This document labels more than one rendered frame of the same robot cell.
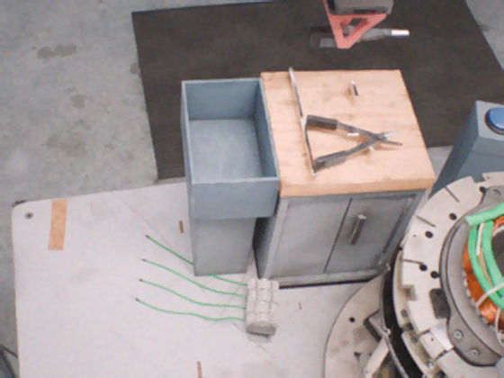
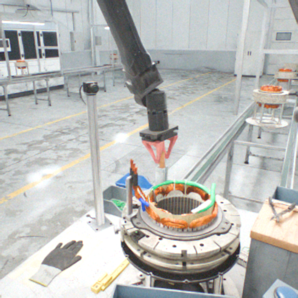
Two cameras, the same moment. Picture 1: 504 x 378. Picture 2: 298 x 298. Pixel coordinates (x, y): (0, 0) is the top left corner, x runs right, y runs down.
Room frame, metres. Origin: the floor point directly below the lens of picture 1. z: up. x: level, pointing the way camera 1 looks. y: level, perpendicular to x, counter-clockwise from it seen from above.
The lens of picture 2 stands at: (0.85, -0.85, 1.53)
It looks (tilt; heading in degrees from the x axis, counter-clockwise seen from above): 21 degrees down; 137
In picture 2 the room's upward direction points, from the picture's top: straight up
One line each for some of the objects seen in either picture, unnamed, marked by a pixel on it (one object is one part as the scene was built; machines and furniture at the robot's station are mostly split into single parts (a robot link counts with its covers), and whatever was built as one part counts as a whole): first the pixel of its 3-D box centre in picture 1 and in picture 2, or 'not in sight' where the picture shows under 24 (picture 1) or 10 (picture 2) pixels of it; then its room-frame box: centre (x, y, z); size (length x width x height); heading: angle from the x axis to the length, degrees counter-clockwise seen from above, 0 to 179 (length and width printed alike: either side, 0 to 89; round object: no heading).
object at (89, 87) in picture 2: not in sight; (91, 88); (-0.07, -0.30, 1.37); 0.06 x 0.04 x 0.04; 175
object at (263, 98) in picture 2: not in sight; (268, 107); (-0.37, 1.81, 0.94); 0.39 x 0.39 x 0.30
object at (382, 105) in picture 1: (344, 129); (293, 226); (0.63, -0.11, 1.05); 0.20 x 0.19 x 0.02; 105
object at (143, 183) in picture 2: not in sight; (134, 186); (-0.19, -0.01, 0.82); 0.16 x 0.14 x 0.07; 22
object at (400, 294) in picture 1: (406, 287); not in sight; (0.41, -0.19, 1.05); 0.09 x 0.04 x 0.01; 15
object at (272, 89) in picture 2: not in sight; (270, 96); (-0.37, 1.81, 1.05); 0.22 x 0.22 x 0.20
